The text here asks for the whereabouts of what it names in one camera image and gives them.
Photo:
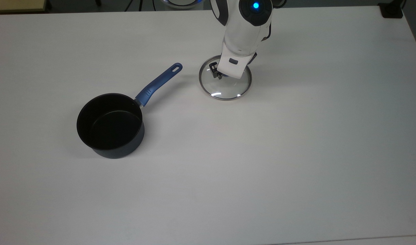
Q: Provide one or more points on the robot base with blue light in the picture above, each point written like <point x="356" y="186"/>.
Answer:
<point x="180" y="4"/>

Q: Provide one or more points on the black table clamp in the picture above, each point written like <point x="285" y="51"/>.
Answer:
<point x="392" y="12"/>

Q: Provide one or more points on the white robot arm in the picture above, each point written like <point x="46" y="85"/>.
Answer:
<point x="245" y="30"/>

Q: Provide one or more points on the glass lid blue knob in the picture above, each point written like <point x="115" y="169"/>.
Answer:
<point x="228" y="89"/>

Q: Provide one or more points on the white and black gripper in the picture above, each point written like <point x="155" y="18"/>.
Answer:
<point x="232" y="68"/>

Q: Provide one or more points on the light wooden board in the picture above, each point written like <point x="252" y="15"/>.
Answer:
<point x="17" y="5"/>

